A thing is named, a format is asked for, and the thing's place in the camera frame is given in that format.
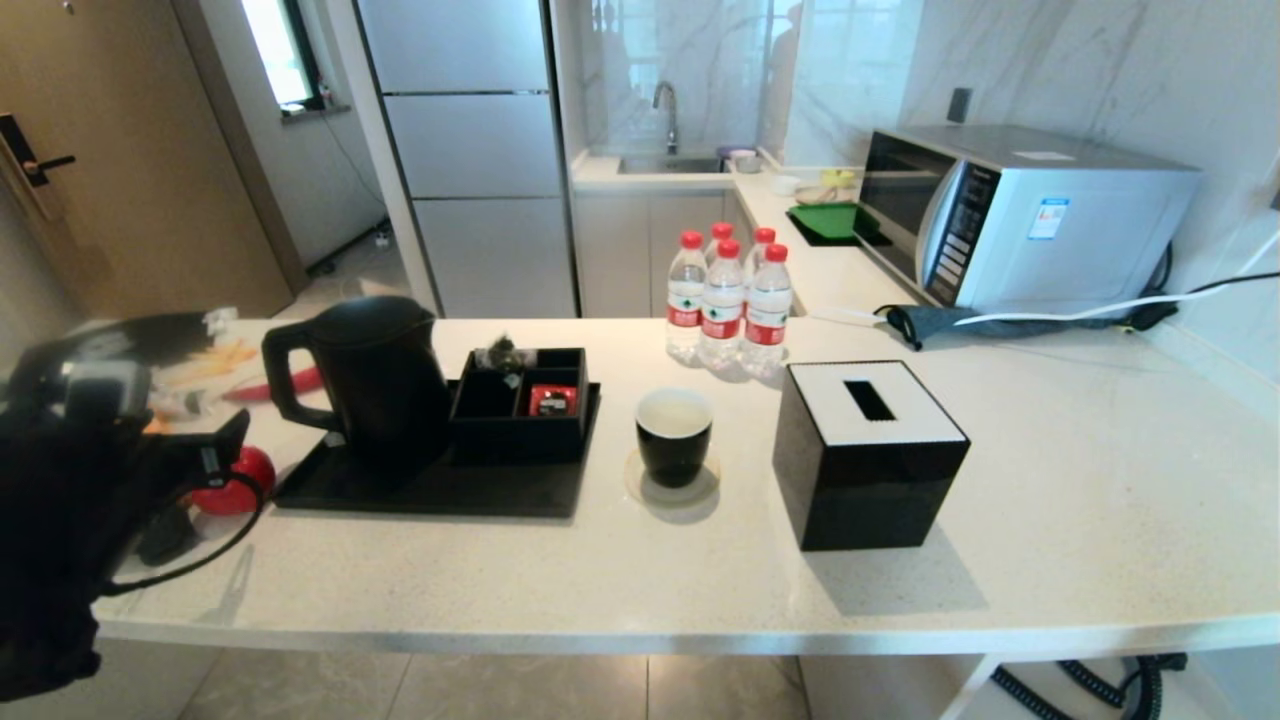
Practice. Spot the white kitchen base cabinet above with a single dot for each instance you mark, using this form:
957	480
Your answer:
625	255

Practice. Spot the black cooktop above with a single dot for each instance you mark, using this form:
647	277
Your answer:
815	241

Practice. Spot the bright window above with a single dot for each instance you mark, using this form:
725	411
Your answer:
275	50

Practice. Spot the green plastic tray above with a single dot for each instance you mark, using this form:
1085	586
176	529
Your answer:
830	220

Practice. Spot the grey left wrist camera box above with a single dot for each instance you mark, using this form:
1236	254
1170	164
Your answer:
105	390

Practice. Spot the black rectangular serving tray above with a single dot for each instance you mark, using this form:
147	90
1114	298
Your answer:
450	492

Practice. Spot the chrome sink faucet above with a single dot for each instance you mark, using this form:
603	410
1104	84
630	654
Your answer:
671	103

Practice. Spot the brown wooden door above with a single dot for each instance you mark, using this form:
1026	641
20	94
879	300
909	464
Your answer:
140	150

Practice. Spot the black bag white tag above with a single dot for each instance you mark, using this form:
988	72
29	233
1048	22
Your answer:
170	335

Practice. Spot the small white cup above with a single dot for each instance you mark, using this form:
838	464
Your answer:
785	184

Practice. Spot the yellow toy fries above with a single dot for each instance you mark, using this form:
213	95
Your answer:
225	358

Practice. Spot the black cup white inside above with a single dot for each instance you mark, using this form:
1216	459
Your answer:
674	455

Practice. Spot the black electric kettle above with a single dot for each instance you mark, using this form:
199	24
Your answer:
385	380

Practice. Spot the grey wall outlet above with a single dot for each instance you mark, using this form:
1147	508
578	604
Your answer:
959	105

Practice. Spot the red toy tomato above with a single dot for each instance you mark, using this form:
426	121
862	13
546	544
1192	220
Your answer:
245	478

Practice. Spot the steel kitchen sink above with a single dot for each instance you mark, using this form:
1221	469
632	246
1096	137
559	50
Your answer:
670	164

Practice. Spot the black tissue box white top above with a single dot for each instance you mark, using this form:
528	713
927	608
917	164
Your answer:
870	490

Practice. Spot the black compartment organizer box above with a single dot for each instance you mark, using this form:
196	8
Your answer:
520	442

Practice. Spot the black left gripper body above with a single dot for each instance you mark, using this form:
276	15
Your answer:
120	470

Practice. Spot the red toy chili pepper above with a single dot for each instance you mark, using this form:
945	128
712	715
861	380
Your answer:
290	385

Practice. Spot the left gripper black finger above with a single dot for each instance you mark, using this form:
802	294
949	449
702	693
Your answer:
215	472
215	437

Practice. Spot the purple bowl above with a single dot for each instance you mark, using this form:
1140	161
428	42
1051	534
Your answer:
738	152

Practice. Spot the silver microwave oven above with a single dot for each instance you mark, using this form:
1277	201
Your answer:
1070	230

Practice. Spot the white refrigerator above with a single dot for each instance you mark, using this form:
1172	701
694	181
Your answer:
470	150

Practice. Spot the yellow kitchen item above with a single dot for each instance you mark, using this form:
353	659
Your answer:
840	178

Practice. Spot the clear glass coaster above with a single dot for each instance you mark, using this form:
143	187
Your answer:
703	490

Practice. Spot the red-capped water bottle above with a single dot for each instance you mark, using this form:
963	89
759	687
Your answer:
767	320
720	232
721	315
686	300
762	237

